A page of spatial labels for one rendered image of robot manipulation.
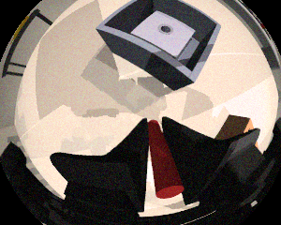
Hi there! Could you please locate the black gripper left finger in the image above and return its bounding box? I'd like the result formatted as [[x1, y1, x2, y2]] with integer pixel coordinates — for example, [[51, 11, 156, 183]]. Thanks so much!
[[50, 117, 149, 213]]

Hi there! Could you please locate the dark red peg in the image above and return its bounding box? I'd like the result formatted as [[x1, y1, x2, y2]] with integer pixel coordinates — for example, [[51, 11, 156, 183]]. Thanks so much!
[[148, 119, 185, 199]]

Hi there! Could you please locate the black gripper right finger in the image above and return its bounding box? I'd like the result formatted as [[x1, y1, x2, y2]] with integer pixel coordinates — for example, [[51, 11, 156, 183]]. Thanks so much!
[[161, 116, 260, 205]]

